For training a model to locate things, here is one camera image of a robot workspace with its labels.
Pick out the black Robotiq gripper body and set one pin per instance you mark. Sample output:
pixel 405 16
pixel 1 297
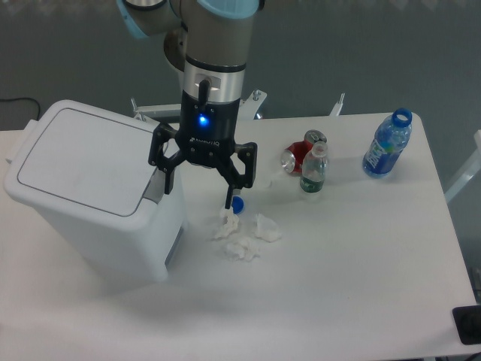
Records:
pixel 206 132

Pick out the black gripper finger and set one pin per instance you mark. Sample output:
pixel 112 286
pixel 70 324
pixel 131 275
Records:
pixel 236 163
pixel 162 134

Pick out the white plastic trash can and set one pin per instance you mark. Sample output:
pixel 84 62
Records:
pixel 85 171

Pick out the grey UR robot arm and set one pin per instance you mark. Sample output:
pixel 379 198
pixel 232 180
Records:
pixel 216 40

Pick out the crushed red soda can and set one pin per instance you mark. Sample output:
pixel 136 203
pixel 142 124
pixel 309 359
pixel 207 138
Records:
pixel 293 156

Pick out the blue bottle cap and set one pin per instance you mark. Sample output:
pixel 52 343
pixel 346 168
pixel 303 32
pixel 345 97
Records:
pixel 237 204

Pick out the clear green-label plastic bottle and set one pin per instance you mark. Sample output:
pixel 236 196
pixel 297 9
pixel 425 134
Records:
pixel 314 168

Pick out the crumpled white tissue left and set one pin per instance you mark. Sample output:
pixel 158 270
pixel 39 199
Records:
pixel 229 224

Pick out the crumpled white tissue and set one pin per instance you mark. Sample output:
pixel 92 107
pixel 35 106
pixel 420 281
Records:
pixel 241 249
pixel 229 224
pixel 266 229

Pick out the crumpled white tissue right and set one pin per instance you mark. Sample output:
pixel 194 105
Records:
pixel 266 229

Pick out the crumpled white tissue bottom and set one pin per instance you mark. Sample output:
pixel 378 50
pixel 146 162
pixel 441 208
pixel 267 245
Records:
pixel 241 249

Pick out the blue plastic drink bottle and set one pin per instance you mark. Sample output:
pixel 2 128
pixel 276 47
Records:
pixel 390 139

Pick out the black device at corner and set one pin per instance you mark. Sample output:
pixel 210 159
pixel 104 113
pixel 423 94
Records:
pixel 467 321

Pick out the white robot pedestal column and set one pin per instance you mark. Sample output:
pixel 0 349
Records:
pixel 175 52

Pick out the white frame at right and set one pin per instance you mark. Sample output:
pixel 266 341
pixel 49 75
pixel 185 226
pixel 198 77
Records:
pixel 468 170

